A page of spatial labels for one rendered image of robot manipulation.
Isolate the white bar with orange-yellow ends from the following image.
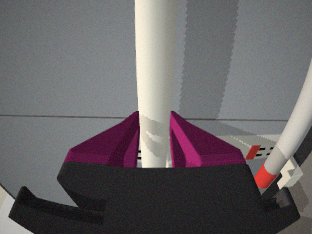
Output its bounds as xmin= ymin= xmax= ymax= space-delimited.
xmin=135 ymin=0 xmax=177 ymax=168

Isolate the metal bar with red ends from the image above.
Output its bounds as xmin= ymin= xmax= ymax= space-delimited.
xmin=254 ymin=59 xmax=312 ymax=189

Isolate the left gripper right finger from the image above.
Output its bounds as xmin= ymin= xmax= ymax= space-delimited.
xmin=169 ymin=111 xmax=246 ymax=168

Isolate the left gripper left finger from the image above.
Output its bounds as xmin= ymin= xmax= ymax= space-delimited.
xmin=63 ymin=111 xmax=140 ymax=167

